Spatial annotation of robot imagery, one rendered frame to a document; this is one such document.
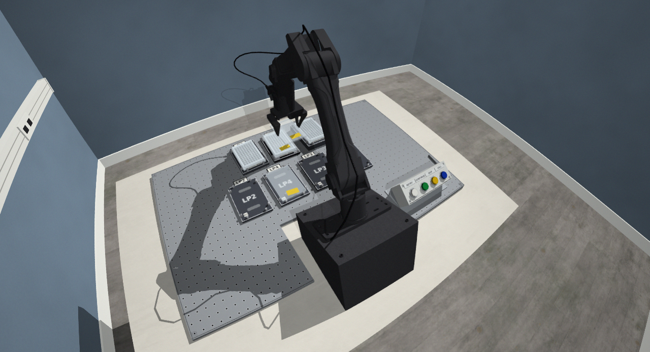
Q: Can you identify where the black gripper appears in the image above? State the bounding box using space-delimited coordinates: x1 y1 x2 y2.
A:
267 96 307 136

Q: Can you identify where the white button panel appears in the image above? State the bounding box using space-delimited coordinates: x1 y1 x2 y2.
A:
385 155 452 213

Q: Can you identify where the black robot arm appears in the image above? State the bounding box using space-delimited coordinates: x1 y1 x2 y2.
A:
267 29 392 242

